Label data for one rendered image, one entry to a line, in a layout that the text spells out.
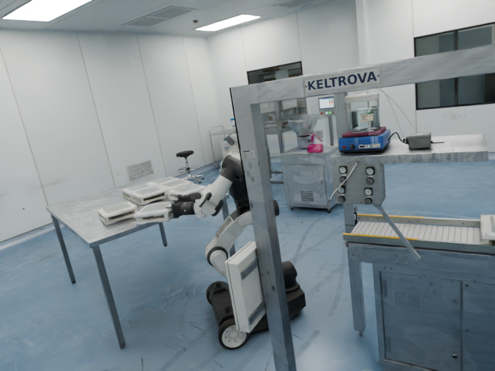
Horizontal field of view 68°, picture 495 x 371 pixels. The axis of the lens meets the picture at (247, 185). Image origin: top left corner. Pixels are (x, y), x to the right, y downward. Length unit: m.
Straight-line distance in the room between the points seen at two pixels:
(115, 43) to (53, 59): 1.19
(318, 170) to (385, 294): 2.62
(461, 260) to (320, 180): 2.84
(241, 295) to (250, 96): 0.63
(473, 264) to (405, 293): 0.36
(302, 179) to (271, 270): 3.36
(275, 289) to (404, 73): 0.79
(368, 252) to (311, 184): 2.72
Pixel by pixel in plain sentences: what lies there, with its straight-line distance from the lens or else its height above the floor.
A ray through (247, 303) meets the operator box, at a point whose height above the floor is 0.91.
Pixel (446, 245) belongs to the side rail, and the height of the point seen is 0.82.
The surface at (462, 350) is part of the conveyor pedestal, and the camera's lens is 2.16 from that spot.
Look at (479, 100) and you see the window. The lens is 6.76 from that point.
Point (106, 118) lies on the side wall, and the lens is 6.81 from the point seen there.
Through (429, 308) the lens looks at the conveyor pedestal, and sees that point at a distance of 2.05.
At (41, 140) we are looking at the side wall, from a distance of 6.26.
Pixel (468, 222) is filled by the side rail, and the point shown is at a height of 0.82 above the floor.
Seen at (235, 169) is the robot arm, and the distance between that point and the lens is 2.14.
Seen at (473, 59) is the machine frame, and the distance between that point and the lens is 0.96.
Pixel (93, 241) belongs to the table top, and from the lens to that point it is 2.54.
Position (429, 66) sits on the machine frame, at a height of 1.58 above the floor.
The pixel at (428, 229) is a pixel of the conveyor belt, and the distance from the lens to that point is 2.03.
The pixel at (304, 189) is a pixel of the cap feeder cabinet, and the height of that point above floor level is 0.30.
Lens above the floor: 1.59
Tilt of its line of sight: 14 degrees down
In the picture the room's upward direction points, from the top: 9 degrees counter-clockwise
